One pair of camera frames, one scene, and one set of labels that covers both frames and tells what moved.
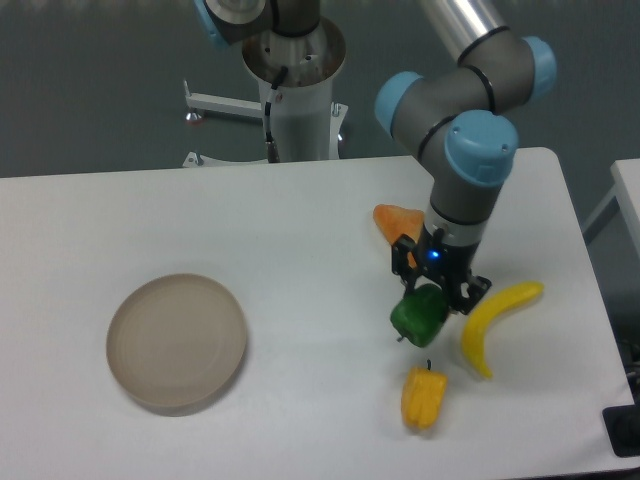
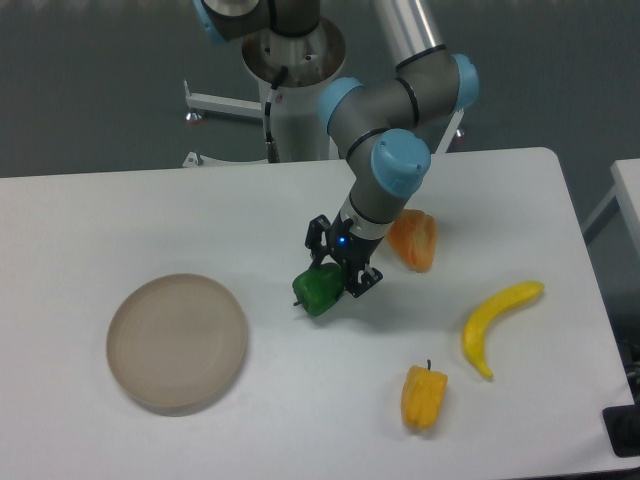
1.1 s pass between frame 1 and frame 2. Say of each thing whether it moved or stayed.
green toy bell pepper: moved
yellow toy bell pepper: stayed
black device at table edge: stayed
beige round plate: stayed
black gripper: moved
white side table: stayed
